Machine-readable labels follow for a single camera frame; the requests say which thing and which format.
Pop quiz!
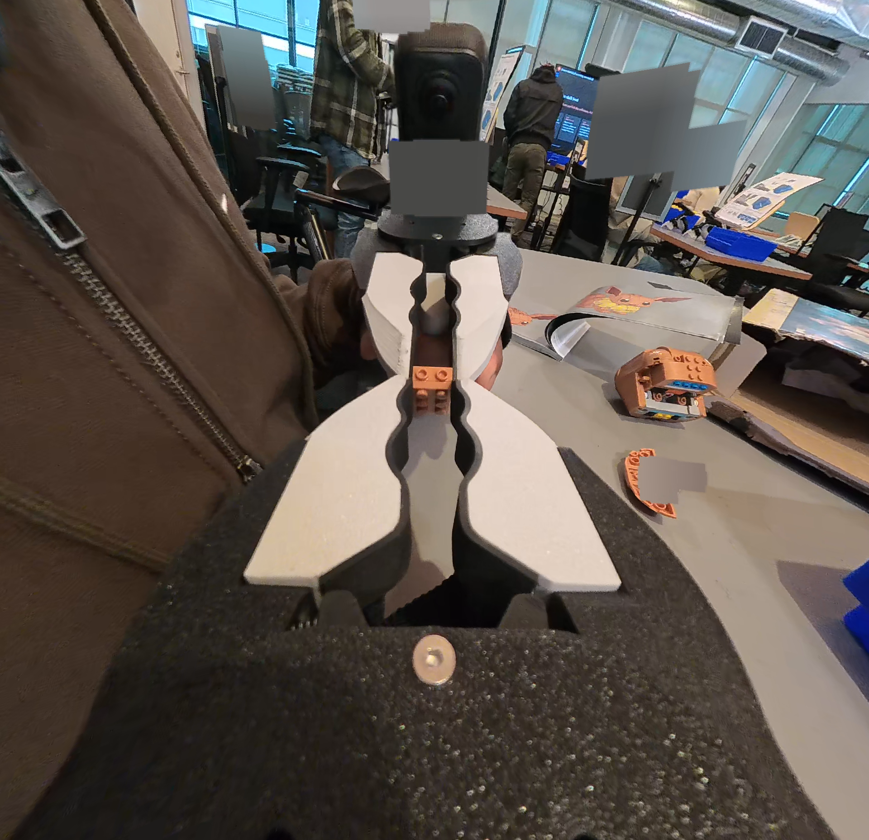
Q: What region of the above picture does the wooden background table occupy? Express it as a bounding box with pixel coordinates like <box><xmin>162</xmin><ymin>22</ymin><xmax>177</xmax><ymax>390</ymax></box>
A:
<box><xmin>652</xmin><ymin>223</ymin><xmax>816</xmax><ymax>291</ymax></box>

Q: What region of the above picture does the blue plastic bin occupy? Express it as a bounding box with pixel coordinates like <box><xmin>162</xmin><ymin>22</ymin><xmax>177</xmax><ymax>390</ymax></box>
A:
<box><xmin>842</xmin><ymin>562</ymin><xmax>869</xmax><ymax>658</ymax></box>

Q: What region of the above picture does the printed paper sheet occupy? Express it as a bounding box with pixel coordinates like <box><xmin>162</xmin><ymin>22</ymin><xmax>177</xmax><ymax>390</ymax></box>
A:
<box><xmin>716</xmin><ymin>173</ymin><xmax>824</xmax><ymax>233</ymax></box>

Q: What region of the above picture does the lit background screen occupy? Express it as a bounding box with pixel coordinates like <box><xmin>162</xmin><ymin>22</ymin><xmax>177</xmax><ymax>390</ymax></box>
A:
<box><xmin>554</xmin><ymin>64</ymin><xmax>598</xmax><ymax>149</ymax></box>

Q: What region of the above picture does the black office chair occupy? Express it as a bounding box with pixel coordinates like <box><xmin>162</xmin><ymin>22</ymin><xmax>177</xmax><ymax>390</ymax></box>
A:
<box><xmin>245</xmin><ymin>155</ymin><xmax>340</xmax><ymax>264</ymax></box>

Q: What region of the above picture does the small blue bin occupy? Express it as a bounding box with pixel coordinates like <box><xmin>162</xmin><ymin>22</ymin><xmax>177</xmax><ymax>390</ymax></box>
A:
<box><xmin>704</xmin><ymin>227</ymin><xmax>782</xmax><ymax>261</ymax></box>

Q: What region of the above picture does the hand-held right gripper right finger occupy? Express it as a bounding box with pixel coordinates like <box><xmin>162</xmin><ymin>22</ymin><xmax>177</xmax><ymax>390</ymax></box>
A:
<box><xmin>455</xmin><ymin>379</ymin><xmax>623</xmax><ymax>621</ymax></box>

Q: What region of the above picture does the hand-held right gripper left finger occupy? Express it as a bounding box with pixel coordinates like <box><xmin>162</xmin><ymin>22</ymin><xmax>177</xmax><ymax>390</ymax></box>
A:
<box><xmin>242</xmin><ymin>379</ymin><xmax>411</xmax><ymax>621</ymax></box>

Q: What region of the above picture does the small brown brick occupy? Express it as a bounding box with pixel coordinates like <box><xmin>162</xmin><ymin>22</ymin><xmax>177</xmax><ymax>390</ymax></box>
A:
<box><xmin>411</xmin><ymin>363</ymin><xmax>460</xmax><ymax>413</ymax></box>

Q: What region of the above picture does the instruction booklet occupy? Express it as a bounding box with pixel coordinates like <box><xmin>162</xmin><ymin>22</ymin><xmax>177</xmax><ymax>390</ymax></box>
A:
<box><xmin>510</xmin><ymin>284</ymin><xmax>741</xmax><ymax>366</ymax></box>

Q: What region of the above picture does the brown curved brick piece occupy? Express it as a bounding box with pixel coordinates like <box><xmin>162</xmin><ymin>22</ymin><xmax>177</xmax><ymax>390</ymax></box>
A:
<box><xmin>622</xmin><ymin>447</ymin><xmax>677</xmax><ymax>519</ymax></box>

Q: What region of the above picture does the person's left hand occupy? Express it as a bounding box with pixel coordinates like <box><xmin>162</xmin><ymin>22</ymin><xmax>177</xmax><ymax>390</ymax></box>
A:
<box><xmin>473</xmin><ymin>336</ymin><xmax>511</xmax><ymax>388</ymax></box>

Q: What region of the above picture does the silver ceiling duct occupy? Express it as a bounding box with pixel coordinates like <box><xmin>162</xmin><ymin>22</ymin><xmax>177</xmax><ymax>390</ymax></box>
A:
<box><xmin>584</xmin><ymin>0</ymin><xmax>850</xmax><ymax>81</ymax></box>

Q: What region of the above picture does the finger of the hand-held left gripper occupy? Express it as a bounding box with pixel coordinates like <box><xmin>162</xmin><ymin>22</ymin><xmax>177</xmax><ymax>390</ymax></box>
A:
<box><xmin>360</xmin><ymin>252</ymin><xmax>435</xmax><ymax>382</ymax></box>
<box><xmin>446</xmin><ymin>252</ymin><xmax>524</xmax><ymax>382</ymax></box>

